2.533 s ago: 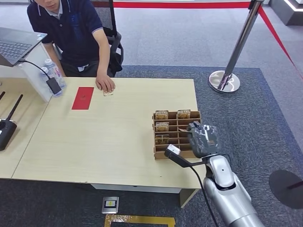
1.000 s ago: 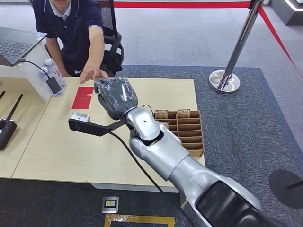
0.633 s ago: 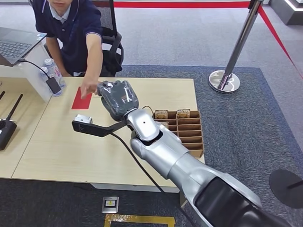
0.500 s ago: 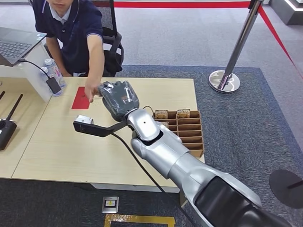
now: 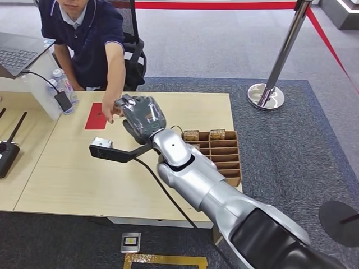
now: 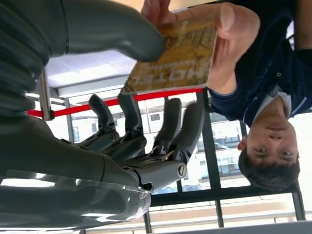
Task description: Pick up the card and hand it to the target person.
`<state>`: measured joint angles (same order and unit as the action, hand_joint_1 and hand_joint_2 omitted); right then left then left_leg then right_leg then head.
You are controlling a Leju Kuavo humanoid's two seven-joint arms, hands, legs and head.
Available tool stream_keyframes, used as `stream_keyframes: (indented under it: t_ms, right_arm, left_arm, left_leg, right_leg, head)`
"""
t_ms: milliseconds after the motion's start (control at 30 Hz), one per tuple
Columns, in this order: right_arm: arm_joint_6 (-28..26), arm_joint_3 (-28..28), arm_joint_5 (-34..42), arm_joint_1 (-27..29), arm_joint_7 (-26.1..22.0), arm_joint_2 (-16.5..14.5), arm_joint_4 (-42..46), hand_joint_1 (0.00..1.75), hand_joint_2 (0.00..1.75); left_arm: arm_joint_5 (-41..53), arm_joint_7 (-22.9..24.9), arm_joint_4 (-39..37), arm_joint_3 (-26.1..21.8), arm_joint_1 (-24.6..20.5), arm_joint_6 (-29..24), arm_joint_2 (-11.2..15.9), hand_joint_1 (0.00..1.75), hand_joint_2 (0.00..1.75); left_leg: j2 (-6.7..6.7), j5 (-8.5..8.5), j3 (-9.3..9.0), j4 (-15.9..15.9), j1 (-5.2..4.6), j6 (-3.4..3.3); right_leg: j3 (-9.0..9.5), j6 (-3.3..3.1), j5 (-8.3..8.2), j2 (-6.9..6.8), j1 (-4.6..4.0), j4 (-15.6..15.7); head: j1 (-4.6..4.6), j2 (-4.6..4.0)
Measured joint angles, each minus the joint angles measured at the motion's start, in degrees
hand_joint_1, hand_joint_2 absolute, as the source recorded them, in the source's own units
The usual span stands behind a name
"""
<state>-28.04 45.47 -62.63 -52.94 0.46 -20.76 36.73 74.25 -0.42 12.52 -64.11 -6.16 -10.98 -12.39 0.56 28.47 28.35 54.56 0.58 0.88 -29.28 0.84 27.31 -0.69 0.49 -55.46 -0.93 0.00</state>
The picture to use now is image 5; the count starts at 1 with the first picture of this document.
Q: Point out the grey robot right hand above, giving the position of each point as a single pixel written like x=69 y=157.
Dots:
x=143 y=117

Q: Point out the person's left hand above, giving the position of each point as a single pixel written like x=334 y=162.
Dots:
x=108 y=109

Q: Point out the brown wooden card holder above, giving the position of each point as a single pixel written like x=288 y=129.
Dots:
x=227 y=163

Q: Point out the person's left forearm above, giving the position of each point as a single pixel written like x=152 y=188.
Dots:
x=116 y=70

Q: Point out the person's right forearm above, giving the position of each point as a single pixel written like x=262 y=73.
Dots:
x=67 y=68

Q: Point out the brown hotel key card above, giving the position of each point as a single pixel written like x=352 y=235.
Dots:
x=196 y=147
x=191 y=135
x=218 y=134

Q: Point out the person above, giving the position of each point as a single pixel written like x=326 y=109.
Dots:
x=87 y=41

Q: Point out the red rectangular mat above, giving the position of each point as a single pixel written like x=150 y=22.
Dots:
x=94 y=118

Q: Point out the clear plastic water bottle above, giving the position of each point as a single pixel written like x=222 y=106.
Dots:
x=69 y=86
x=53 y=88

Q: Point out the black power adapter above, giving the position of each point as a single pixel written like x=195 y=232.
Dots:
x=63 y=101

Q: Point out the black office chair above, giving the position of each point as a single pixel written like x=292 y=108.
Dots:
x=137 y=55

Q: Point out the white laptop riser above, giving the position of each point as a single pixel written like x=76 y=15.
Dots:
x=41 y=94

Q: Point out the white desk underframe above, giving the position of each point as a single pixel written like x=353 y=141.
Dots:
x=156 y=222

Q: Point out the metal floor socket plate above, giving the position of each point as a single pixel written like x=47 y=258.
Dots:
x=130 y=242

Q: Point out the grey laptop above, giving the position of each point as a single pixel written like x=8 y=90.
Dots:
x=20 y=51

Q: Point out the black router with antennas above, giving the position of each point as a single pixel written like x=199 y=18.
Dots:
x=8 y=155

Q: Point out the red barrier belt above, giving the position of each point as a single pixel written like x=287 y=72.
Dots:
x=326 y=44
x=213 y=5

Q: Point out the gold floor tape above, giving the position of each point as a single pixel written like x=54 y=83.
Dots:
x=168 y=261

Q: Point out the dark blue floor rug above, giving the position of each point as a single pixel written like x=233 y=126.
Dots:
x=286 y=148

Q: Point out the black round floor base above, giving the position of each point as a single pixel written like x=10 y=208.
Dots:
x=333 y=222

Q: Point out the grey display plinth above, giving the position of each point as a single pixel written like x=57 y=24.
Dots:
x=341 y=14

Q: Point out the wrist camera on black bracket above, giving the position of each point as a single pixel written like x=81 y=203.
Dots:
x=112 y=152

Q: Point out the chrome stanchion post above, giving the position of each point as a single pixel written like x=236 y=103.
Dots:
x=280 y=55

